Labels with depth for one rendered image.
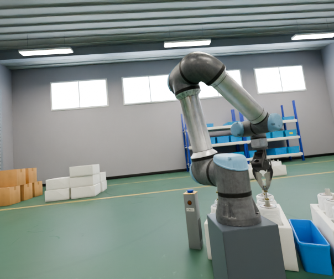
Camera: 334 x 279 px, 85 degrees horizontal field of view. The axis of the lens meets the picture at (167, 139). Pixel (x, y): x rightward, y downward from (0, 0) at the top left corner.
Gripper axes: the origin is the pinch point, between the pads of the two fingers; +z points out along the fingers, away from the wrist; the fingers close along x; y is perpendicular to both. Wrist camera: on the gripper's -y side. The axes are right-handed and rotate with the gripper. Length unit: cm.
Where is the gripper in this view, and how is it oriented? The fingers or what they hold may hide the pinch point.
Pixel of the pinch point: (264, 187)
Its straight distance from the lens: 105.3
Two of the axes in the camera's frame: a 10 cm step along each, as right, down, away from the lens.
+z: 1.0, 9.9, -1.0
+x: -7.9, 1.4, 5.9
